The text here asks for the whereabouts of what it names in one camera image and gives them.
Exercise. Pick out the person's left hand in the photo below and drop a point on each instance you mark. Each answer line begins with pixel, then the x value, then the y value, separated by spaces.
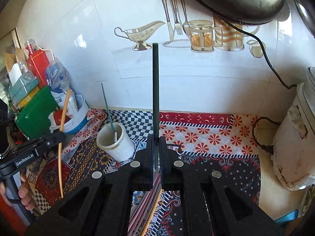
pixel 25 193

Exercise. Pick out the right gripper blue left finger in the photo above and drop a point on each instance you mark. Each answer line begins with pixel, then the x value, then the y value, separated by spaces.
pixel 143 179

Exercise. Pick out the green box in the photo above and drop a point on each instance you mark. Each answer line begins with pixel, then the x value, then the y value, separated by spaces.
pixel 33 120

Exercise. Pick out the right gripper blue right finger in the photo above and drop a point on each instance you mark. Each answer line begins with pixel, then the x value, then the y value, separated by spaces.
pixel 169 173

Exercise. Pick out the tissue box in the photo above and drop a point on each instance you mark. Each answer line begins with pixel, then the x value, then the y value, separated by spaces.
pixel 22 83

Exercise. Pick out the red tomato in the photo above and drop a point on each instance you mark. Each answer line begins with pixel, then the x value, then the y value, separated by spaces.
pixel 56 117

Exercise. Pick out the dark green chopstick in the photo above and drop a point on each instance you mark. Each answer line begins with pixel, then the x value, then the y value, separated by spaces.
pixel 155 85

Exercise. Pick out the white rice cooker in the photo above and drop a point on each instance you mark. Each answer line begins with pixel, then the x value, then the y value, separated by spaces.
pixel 293 143

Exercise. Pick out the white ceramic utensil cup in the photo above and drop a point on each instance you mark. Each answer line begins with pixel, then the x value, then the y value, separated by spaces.
pixel 120 150

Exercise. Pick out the colourful patchwork table mat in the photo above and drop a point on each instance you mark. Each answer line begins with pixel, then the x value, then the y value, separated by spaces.
pixel 210 163

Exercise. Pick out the red tin box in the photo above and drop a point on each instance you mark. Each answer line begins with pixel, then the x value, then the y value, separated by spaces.
pixel 38 61

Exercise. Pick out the blue white food bag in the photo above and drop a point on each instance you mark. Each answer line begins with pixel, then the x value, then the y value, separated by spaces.
pixel 58 80

